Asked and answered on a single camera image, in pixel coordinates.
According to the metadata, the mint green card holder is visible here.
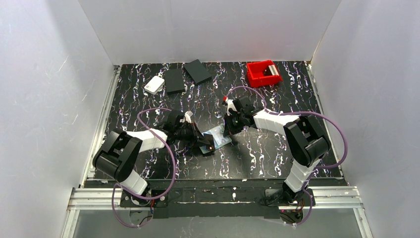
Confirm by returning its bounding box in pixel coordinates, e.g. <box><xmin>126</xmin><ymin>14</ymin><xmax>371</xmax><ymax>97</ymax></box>
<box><xmin>200</xmin><ymin>124</ymin><xmax>232</xmax><ymax>154</ymax></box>

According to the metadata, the white striped credit card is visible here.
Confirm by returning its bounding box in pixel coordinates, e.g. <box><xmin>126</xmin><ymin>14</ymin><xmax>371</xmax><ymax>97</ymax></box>
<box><xmin>267</xmin><ymin>64</ymin><xmax>279</xmax><ymax>75</ymax></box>

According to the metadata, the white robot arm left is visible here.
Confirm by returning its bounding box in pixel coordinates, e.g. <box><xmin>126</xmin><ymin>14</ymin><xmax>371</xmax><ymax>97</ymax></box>
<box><xmin>92</xmin><ymin>110</ymin><xmax>215</xmax><ymax>200</ymax></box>

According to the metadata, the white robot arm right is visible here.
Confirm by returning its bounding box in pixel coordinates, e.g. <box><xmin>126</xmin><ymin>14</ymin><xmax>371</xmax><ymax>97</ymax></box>
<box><xmin>222</xmin><ymin>97</ymin><xmax>331</xmax><ymax>195</ymax></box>

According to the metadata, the dark striped credit card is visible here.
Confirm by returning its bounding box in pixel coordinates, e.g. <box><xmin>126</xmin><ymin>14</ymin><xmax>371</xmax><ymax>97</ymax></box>
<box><xmin>200</xmin><ymin>133</ymin><xmax>215</xmax><ymax>154</ymax></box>

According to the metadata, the black flat box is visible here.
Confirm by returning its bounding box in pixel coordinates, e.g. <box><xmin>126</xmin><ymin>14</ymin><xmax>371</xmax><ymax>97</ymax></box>
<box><xmin>164</xmin><ymin>68</ymin><xmax>186</xmax><ymax>95</ymax></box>

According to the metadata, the white small box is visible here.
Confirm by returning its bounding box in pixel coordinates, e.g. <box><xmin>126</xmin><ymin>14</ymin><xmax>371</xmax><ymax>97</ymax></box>
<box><xmin>144</xmin><ymin>76</ymin><xmax>165</xmax><ymax>95</ymax></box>

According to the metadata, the black flat box angled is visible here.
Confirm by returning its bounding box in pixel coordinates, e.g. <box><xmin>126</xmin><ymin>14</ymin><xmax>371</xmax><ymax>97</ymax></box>
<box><xmin>184</xmin><ymin>59</ymin><xmax>212</xmax><ymax>85</ymax></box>

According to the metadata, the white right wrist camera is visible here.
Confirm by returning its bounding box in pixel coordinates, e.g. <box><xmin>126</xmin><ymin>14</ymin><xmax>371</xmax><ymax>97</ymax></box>
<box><xmin>222</xmin><ymin>96</ymin><xmax>237</xmax><ymax>116</ymax></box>

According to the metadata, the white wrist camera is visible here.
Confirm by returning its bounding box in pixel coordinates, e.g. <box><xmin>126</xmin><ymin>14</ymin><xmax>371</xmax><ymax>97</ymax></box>
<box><xmin>222</xmin><ymin>96</ymin><xmax>237</xmax><ymax>116</ymax></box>
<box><xmin>184</xmin><ymin>111</ymin><xmax>193</xmax><ymax>124</ymax></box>

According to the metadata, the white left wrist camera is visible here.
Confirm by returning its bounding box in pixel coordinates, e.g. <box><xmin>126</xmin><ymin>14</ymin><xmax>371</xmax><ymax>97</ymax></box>
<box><xmin>184</xmin><ymin>111</ymin><xmax>193</xmax><ymax>124</ymax></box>

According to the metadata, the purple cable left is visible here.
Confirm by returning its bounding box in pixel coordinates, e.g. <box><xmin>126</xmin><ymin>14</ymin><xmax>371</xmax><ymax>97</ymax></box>
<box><xmin>110</xmin><ymin>108</ymin><xmax>178</xmax><ymax>229</ymax></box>

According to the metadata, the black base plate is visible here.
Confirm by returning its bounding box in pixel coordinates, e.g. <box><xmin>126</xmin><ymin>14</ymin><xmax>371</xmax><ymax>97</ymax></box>
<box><xmin>120</xmin><ymin>179</ymin><xmax>315</xmax><ymax>221</ymax></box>

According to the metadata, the aluminium rail frame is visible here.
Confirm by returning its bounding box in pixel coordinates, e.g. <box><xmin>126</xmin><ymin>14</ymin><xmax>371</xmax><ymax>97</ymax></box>
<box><xmin>61</xmin><ymin>186</ymin><xmax>372</xmax><ymax>238</ymax></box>

